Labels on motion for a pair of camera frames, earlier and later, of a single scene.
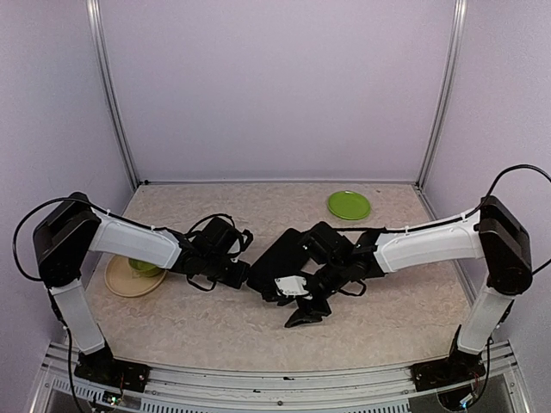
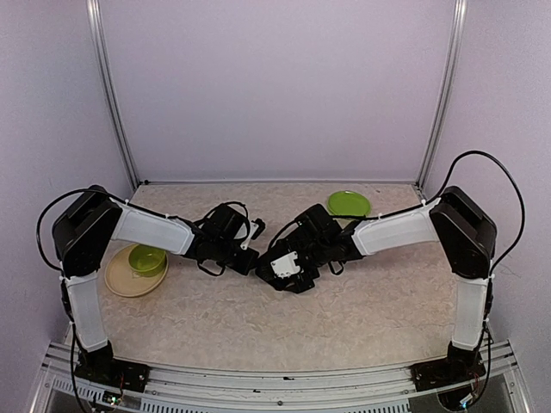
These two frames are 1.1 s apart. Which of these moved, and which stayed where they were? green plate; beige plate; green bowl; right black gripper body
Moved: right black gripper body
Stayed: green bowl; green plate; beige plate
